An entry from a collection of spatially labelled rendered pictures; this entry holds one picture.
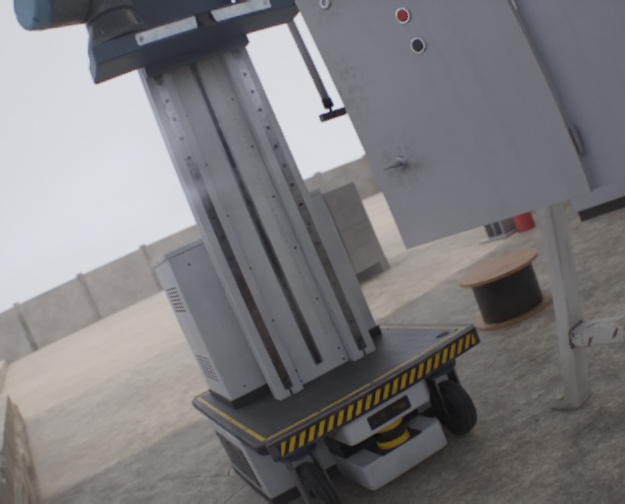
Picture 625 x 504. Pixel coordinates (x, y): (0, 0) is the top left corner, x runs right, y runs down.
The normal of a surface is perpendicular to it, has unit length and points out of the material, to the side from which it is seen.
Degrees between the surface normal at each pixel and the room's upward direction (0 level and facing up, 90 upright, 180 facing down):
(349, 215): 90
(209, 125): 90
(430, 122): 90
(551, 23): 90
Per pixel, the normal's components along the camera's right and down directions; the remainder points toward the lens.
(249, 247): 0.39, -0.08
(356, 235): 0.57, -0.18
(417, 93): -0.66, 0.34
